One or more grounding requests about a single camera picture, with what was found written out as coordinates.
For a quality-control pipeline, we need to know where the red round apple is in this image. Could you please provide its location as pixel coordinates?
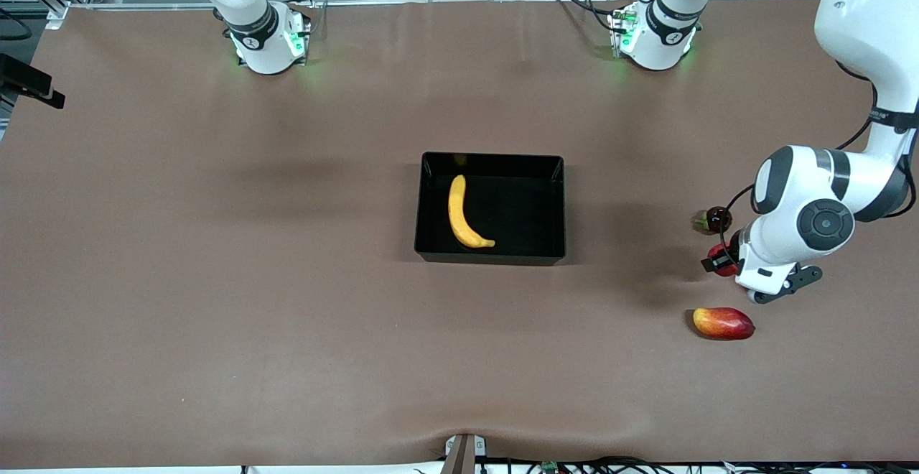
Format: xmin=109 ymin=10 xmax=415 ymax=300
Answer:
xmin=708 ymin=242 xmax=740 ymax=278

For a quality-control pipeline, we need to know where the black rectangular plastic box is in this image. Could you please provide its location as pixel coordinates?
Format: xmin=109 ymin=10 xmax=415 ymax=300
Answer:
xmin=414 ymin=152 xmax=567 ymax=267

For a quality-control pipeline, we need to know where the dark purple mangosteen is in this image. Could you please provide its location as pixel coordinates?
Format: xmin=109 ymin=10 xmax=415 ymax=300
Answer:
xmin=693 ymin=206 xmax=733 ymax=235

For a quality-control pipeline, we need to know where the red yellow mango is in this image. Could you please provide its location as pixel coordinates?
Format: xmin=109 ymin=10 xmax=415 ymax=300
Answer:
xmin=693 ymin=307 xmax=756 ymax=341

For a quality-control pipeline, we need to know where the brown table mat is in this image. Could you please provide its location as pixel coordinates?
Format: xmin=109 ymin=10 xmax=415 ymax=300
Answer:
xmin=0 ymin=0 xmax=919 ymax=469

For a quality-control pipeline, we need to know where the yellow banana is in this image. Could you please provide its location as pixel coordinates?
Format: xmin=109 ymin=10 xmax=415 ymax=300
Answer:
xmin=448 ymin=175 xmax=496 ymax=249

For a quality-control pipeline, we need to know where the black cable beside table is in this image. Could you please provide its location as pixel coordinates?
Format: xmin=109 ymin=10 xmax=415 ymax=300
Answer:
xmin=0 ymin=6 xmax=31 ymax=39

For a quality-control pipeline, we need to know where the metal table edge bracket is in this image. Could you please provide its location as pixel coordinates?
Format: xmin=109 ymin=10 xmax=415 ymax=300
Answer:
xmin=439 ymin=433 xmax=488 ymax=474

